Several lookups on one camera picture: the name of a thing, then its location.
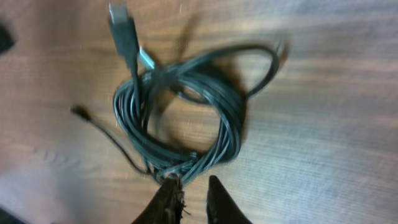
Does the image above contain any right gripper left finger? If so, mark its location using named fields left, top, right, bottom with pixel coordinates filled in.
left=132, top=175, right=185, bottom=224

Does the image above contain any black usb cable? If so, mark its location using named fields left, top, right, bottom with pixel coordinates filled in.
left=70, top=2, right=289, bottom=186

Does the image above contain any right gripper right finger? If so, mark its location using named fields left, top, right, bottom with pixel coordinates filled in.
left=206, top=175, right=252, bottom=224

